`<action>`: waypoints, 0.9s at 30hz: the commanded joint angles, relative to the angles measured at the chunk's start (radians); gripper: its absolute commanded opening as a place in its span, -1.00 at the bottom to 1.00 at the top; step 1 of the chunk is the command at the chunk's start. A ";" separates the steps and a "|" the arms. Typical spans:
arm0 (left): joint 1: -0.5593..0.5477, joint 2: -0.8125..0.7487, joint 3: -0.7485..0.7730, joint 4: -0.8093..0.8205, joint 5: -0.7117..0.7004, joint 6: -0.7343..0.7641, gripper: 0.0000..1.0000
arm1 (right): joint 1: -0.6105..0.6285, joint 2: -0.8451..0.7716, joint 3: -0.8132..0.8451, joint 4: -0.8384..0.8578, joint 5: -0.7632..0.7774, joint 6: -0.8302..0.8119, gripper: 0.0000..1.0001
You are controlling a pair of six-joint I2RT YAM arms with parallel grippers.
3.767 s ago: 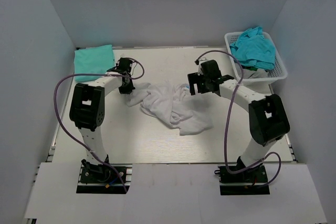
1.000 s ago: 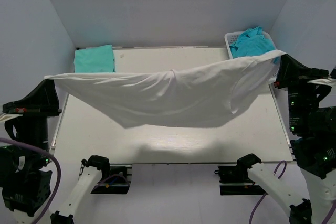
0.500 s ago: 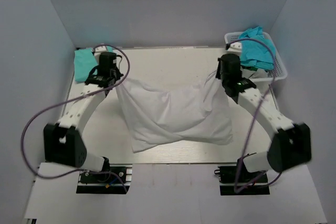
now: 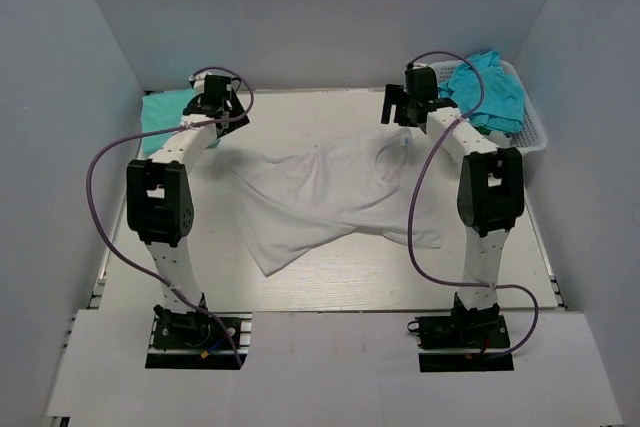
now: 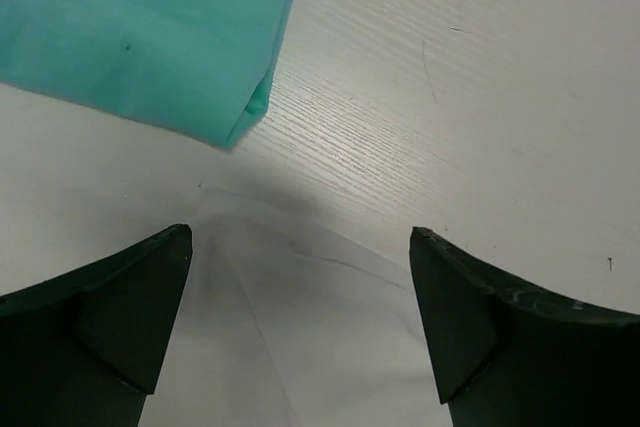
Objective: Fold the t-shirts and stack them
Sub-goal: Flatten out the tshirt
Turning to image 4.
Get white t shirt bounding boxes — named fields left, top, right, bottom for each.
left=225, top=128, right=442, bottom=276

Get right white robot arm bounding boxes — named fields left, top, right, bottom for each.
left=381, top=63, right=524, bottom=346

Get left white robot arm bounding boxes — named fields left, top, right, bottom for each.
left=126, top=70, right=249, bottom=346

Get folded green t shirt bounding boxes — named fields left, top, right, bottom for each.
left=141, top=88, right=195, bottom=157

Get crumpled blue t shirt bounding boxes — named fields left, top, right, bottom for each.
left=438, top=50, right=525, bottom=135

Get grey white shirt in basket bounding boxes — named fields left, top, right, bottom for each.
left=481, top=129, right=511, bottom=148

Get white plastic basket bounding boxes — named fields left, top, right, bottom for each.
left=429, top=60, right=548, bottom=156

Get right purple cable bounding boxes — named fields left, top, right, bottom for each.
left=406, top=49, right=540, bottom=360

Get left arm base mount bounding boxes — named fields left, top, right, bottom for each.
left=145, top=305, right=252, bottom=371

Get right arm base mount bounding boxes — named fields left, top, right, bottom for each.
left=407, top=298, right=514, bottom=373

